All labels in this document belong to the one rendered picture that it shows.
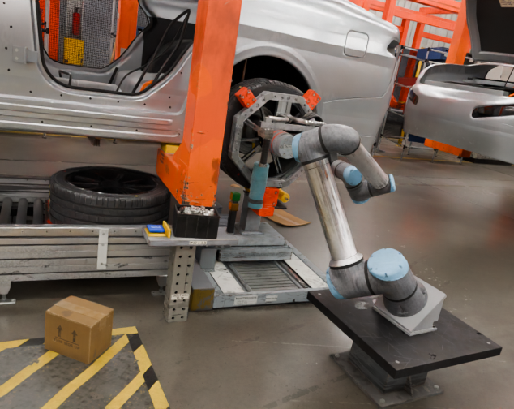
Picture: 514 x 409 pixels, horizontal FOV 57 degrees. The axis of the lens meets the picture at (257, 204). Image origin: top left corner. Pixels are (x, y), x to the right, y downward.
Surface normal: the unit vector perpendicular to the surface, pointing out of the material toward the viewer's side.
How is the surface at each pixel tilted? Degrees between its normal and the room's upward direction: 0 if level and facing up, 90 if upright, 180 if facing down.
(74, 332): 90
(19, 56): 90
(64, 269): 90
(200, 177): 90
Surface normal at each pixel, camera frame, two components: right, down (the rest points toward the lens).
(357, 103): 0.39, 0.33
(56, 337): -0.30, 0.23
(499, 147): -0.57, 0.40
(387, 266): -0.40, -0.70
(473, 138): -0.78, 0.38
